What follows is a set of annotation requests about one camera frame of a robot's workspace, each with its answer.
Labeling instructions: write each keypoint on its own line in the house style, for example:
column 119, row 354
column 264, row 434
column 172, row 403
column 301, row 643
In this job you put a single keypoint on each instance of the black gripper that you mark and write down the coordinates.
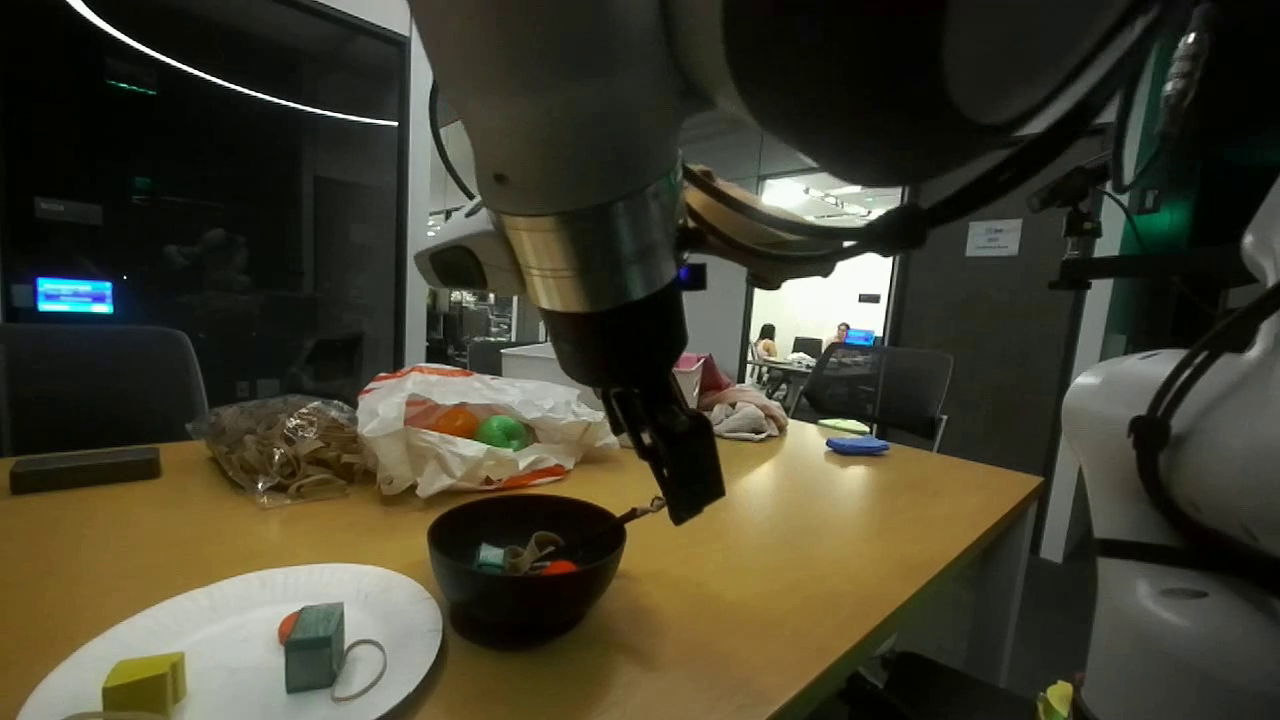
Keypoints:
column 636, row 347

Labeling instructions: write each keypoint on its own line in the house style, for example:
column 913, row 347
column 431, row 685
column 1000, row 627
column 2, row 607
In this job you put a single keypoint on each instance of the black spoon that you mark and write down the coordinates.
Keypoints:
column 640, row 511

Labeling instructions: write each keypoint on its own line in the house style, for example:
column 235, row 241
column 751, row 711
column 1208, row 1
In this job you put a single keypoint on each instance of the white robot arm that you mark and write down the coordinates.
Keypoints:
column 615, row 136

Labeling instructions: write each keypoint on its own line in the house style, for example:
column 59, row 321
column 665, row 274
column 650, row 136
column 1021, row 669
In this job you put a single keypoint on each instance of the red ball in bowl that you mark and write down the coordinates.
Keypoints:
column 556, row 566

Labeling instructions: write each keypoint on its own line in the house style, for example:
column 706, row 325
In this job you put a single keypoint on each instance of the black bowl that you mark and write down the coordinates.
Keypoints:
column 523, row 611

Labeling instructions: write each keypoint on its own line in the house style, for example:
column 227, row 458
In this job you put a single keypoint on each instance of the pink cloth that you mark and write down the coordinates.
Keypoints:
column 734, row 408

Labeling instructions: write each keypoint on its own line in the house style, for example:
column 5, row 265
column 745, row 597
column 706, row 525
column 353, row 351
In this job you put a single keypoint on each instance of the blue object on table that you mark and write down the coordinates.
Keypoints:
column 857, row 444

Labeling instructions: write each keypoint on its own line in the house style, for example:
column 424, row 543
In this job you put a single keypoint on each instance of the grey office chair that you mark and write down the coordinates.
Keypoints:
column 893, row 389
column 92, row 387

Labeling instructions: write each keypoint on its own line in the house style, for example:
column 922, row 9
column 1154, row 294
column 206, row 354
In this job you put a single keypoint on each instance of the green ball in bag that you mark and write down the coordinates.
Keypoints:
column 505, row 434

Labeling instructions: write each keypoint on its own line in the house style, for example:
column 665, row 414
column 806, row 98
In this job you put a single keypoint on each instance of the orange ball in bag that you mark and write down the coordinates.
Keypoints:
column 456, row 422

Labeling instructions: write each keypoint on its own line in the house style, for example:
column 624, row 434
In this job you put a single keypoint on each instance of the white orange plastic bag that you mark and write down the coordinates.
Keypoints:
column 409, row 458

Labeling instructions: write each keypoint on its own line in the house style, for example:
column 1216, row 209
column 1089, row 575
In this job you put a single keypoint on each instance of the clear bag of rubber bands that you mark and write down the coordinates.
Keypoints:
column 286, row 444

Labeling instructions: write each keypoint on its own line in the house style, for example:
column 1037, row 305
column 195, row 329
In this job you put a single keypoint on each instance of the teal block on plate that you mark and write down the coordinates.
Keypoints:
column 316, row 645

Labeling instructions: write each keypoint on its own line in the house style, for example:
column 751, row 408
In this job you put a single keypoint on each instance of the rubber band on plate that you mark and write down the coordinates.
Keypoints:
column 363, row 669

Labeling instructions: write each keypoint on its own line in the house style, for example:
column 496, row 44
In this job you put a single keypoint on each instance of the orange disc on plate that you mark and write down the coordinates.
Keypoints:
column 286, row 629

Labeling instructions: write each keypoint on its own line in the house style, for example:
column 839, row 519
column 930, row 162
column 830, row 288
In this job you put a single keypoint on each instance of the white paper plate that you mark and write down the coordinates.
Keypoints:
column 231, row 645

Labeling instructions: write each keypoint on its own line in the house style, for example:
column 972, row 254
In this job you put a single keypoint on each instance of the black flat box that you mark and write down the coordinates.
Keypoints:
column 83, row 468

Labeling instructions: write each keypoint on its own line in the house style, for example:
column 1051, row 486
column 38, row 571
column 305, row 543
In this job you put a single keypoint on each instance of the yellow block on plate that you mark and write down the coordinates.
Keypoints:
column 145, row 685

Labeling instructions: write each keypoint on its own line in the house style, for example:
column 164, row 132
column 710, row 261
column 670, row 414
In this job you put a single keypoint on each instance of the blue lit wall display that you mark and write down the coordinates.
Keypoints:
column 75, row 297

